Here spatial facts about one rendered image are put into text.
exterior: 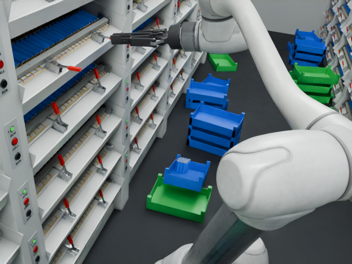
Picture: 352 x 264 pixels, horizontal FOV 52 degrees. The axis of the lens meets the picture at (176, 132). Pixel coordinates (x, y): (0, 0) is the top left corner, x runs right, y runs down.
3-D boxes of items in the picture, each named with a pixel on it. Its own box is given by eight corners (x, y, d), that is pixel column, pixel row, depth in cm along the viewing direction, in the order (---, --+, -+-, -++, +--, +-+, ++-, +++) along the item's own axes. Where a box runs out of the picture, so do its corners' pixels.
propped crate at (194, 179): (175, 166, 217) (177, 153, 215) (208, 174, 213) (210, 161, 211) (162, 183, 188) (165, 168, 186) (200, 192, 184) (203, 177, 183)
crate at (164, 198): (210, 197, 197) (212, 186, 193) (202, 223, 180) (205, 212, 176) (157, 184, 202) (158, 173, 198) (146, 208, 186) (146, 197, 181)
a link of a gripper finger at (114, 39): (132, 43, 116) (131, 44, 115) (112, 43, 118) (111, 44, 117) (130, 34, 114) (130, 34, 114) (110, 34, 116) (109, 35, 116)
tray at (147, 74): (165, 67, 213) (174, 47, 205) (127, 116, 163) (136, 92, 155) (135, 51, 213) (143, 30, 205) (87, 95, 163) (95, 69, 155)
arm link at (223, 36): (206, 42, 117) (201, 3, 108) (255, 41, 112) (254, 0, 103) (200, 61, 109) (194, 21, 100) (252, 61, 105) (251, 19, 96)
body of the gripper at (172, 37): (180, 53, 109) (151, 53, 112) (187, 44, 116) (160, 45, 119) (178, 28, 106) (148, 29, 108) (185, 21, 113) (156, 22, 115)
